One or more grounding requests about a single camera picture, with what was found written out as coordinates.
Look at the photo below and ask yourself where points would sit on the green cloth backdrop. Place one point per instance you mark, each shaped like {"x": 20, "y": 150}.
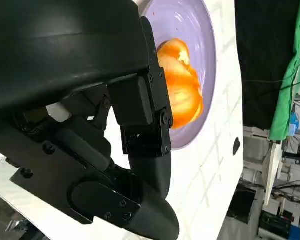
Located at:
{"x": 287, "y": 100}

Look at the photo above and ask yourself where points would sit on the black oval table knob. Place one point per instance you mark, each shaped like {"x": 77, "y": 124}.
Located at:
{"x": 236, "y": 146}

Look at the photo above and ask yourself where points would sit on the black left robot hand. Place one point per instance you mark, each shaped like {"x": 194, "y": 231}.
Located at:
{"x": 52, "y": 62}

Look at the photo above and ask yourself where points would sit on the black curtain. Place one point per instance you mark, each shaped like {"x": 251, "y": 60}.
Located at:
{"x": 260, "y": 45}

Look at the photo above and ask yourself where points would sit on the white leaning board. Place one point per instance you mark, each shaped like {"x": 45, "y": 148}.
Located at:
{"x": 272, "y": 172}

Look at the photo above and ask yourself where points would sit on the orange toy bread roll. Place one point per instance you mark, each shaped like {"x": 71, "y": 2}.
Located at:
{"x": 182, "y": 95}

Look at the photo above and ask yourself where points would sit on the lilac plate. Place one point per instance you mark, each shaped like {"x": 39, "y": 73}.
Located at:
{"x": 207, "y": 50}

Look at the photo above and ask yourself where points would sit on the black floor box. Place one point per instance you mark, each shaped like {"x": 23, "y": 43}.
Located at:
{"x": 241, "y": 203}

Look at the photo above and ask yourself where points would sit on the blue packet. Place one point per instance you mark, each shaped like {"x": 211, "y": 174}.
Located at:
{"x": 294, "y": 123}

